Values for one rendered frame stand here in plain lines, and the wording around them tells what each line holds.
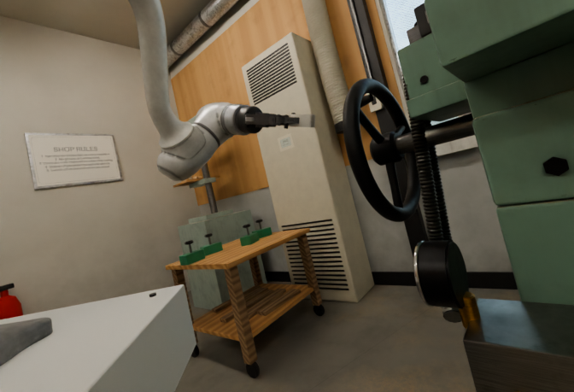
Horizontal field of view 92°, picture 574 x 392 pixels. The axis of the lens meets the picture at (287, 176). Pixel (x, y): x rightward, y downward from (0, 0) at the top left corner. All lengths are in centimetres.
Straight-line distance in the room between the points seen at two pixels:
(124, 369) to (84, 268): 269
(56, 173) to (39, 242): 55
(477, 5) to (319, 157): 160
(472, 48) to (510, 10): 3
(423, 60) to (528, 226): 30
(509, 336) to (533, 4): 24
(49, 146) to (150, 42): 235
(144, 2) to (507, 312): 79
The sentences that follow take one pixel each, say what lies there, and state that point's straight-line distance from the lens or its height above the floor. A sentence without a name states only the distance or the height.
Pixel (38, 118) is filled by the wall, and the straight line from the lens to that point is 312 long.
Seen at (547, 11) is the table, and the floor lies 85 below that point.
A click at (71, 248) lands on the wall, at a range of 294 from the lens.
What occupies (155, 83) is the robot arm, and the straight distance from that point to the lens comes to 76.
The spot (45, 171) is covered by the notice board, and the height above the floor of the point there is 139.
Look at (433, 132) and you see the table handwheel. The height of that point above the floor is 81.
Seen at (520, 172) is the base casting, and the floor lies 74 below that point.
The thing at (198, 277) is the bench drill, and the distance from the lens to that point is 254.
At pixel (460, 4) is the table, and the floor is 88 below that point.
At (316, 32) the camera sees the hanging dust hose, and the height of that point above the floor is 176.
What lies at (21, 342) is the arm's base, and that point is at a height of 70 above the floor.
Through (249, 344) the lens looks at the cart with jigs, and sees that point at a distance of 146.
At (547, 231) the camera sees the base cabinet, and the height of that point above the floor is 68.
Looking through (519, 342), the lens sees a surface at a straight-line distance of 30.
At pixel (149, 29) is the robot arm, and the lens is 77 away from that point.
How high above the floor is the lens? 77
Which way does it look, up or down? 3 degrees up
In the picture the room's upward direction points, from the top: 13 degrees counter-clockwise
